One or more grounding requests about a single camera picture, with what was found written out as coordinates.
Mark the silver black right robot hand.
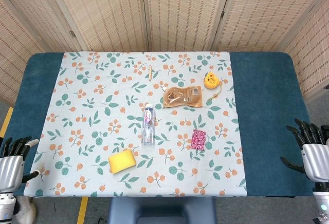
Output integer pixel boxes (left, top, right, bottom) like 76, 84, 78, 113
280, 118, 329, 183

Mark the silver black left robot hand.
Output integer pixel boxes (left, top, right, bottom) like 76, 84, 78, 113
0, 136, 40, 193

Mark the pink patterned pouch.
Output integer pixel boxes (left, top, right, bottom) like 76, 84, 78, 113
190, 128, 207, 151

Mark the floral tablecloth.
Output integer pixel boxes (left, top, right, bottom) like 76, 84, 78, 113
23, 51, 248, 198

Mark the yellow floor tape strip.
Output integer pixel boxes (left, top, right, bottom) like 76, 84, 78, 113
77, 197, 89, 224
0, 106, 14, 138

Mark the blue table cover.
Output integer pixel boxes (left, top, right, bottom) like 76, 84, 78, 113
1, 51, 322, 198

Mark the woven bamboo screen panel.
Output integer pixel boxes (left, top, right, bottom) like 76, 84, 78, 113
0, 0, 88, 52
281, 0, 329, 104
43, 0, 150, 52
0, 0, 46, 106
141, 0, 234, 52
210, 0, 324, 52

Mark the yellow sponge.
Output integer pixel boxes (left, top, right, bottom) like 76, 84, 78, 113
107, 148, 137, 175

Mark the yellow cartoon tape measure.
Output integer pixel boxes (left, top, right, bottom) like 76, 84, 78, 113
204, 71, 223, 101

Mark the clear plastic water bottle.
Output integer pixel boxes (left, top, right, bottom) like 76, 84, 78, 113
141, 102, 157, 146

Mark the brown snack pouch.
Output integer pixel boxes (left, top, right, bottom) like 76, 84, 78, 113
162, 85, 204, 108

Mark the blue robot torso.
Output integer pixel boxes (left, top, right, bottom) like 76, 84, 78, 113
107, 197, 217, 224

